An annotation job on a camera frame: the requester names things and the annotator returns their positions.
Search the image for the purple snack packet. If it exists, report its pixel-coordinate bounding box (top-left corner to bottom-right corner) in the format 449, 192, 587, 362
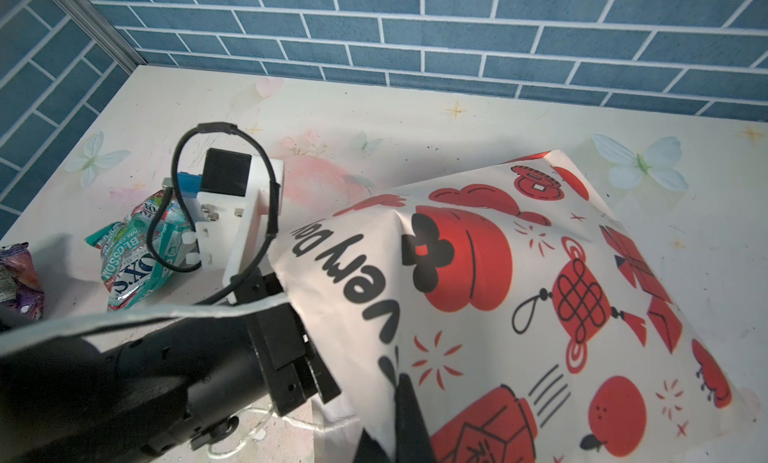
1, 242, 45, 320

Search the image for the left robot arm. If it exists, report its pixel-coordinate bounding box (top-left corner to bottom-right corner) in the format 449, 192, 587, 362
1, 300, 340, 462

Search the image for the green snack packet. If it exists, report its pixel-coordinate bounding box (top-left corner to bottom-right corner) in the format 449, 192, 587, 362
85, 190, 190, 311

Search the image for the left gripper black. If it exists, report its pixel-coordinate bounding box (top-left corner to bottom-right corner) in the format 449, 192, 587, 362
234, 270, 436, 463

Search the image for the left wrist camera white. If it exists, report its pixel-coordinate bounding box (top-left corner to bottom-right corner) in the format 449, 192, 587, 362
179, 148, 271, 285

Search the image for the red white paper bag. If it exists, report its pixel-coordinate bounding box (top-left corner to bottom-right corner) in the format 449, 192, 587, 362
22, 151, 753, 462

